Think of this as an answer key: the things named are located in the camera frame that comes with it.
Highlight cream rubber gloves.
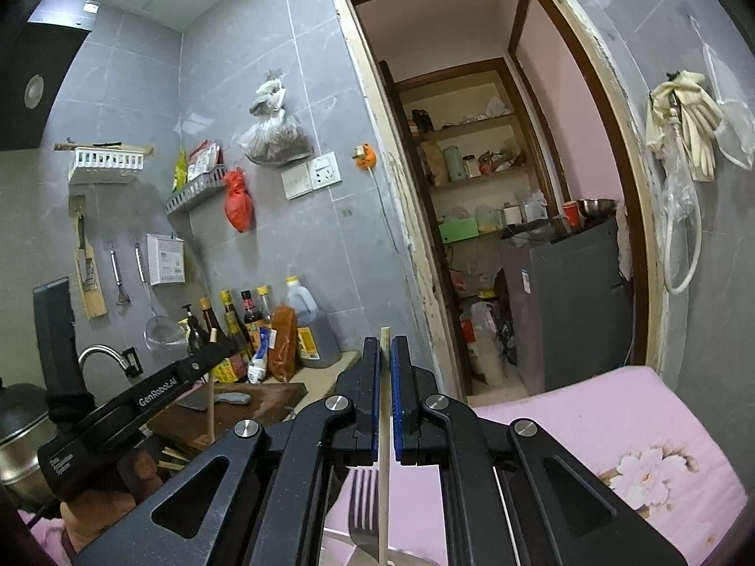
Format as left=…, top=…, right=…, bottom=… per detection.
left=645, top=70, right=723, bottom=183

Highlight wooden chopstick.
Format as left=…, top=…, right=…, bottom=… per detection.
left=377, top=327, right=392, bottom=566

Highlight large dark vinegar jug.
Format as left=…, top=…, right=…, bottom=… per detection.
left=286, top=276, right=340, bottom=368

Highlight wooden pantry shelf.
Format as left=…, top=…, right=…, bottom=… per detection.
left=395, top=58, right=557, bottom=247

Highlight silver fork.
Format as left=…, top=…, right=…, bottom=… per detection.
left=347, top=469, right=379, bottom=562

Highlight green box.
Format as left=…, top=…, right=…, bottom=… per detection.
left=439, top=217, right=480, bottom=244

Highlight wooden cutting board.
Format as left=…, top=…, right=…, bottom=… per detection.
left=147, top=382, right=307, bottom=451

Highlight hanging metal peeler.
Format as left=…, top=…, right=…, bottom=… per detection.
left=109, top=248, right=131, bottom=307

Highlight dark soy sauce bottle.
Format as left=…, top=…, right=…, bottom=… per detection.
left=200, top=297, right=225, bottom=342

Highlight wooden board hanging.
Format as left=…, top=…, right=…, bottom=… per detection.
left=68, top=196, right=108, bottom=319

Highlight metal strainer hanging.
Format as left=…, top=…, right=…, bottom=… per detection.
left=132, top=241, right=188, bottom=348

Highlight red plastic bag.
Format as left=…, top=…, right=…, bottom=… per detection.
left=224, top=167, right=255, bottom=233

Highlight orange wall hook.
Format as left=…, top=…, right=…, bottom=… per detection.
left=353, top=143, right=378, bottom=171

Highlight left hand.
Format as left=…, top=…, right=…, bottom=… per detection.
left=60, top=450, right=162, bottom=557

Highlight dark grey cabinet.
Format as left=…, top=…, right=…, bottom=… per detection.
left=502, top=217, right=633, bottom=395

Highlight clear bag of dried goods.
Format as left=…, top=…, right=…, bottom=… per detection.
left=234, top=73, right=312, bottom=167

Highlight pink floral towel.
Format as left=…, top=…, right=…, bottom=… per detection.
left=320, top=366, right=747, bottom=565

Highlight chrome faucet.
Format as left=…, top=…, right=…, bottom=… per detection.
left=78, top=344, right=143, bottom=378

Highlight brown sauce pouch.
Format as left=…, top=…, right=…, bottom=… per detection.
left=268, top=304, right=298, bottom=383

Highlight white hose loop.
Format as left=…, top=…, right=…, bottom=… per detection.
left=660, top=111, right=705, bottom=297

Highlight white wall socket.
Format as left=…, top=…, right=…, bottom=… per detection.
left=282, top=152, right=342, bottom=200

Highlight white wall rack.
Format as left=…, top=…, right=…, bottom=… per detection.
left=54, top=142, right=153, bottom=185

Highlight steel pot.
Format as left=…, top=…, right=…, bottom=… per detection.
left=0, top=383, right=56, bottom=506

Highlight grey wall shelf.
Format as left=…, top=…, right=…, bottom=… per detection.
left=164, top=164, right=228, bottom=216

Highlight black range hood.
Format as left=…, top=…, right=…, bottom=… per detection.
left=0, top=23, right=88, bottom=151

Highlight white wall box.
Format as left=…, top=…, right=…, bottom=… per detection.
left=146, top=234, right=185, bottom=286

